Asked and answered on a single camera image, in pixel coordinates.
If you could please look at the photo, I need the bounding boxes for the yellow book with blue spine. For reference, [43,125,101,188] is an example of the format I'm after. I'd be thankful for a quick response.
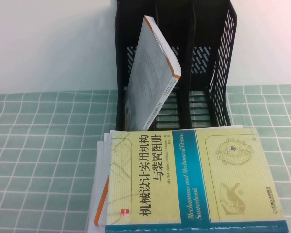
[104,127,290,233]

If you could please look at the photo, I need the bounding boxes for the thin white book orange trim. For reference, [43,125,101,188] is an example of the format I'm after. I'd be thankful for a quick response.
[124,14,182,132]

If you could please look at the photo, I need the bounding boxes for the white ROS book orange edges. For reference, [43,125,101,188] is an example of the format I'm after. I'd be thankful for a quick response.
[94,132,112,228]

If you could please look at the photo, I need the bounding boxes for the black mesh book holder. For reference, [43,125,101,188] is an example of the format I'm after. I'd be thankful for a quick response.
[114,0,238,132]

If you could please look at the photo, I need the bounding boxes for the large white paper booklet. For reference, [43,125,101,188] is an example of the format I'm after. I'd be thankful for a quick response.
[87,124,244,233]

